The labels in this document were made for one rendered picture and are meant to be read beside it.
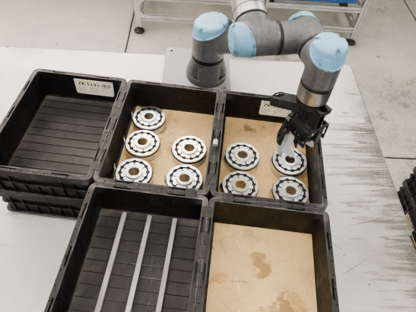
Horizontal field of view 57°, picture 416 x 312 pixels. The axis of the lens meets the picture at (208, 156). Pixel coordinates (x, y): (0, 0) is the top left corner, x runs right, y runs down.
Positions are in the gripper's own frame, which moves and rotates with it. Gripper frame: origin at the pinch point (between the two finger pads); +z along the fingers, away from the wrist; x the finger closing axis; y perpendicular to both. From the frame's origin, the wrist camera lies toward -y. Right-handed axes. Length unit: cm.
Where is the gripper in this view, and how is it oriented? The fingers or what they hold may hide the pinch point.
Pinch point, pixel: (287, 146)
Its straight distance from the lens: 108.9
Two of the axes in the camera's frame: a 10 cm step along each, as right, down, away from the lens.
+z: -0.6, 6.3, 7.8
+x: 8.4, -3.9, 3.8
